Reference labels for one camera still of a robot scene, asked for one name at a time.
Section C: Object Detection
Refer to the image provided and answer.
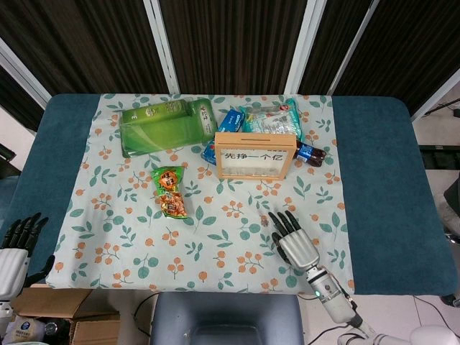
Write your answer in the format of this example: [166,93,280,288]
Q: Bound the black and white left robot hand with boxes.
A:
[0,211,55,301]

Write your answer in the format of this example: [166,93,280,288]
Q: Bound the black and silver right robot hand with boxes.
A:
[267,210,321,270]

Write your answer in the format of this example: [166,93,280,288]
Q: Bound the brown cardboard box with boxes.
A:
[12,285,121,345]

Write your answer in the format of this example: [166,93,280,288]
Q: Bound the white bag with blue logo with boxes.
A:
[6,316,40,344]

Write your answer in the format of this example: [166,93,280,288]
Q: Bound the floral tablecloth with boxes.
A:
[46,93,357,298]

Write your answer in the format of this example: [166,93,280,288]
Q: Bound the pile of silver coins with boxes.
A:
[222,171,282,179]

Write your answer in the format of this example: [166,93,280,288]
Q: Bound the small cola bottle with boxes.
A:
[295,141,328,168]

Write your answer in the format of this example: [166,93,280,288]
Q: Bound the teal table cover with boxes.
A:
[6,93,457,298]

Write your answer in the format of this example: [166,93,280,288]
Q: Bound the teal and clear candy bag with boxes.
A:
[239,97,306,143]

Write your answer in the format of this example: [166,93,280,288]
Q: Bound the blue cookie pack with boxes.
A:
[200,139,217,165]
[217,109,247,134]

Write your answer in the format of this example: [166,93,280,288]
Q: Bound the green and orange snack bag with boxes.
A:
[149,165,190,220]

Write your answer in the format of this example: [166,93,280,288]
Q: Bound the green tea gift box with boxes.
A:
[119,97,219,159]

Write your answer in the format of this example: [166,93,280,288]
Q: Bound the dark slatted partition screen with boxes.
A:
[0,0,460,132]

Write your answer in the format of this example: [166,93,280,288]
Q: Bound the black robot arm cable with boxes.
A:
[308,287,364,345]

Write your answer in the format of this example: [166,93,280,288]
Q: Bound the wooden money box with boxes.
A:
[214,132,299,180]

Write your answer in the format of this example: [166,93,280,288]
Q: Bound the black power cable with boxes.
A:
[133,293,159,337]

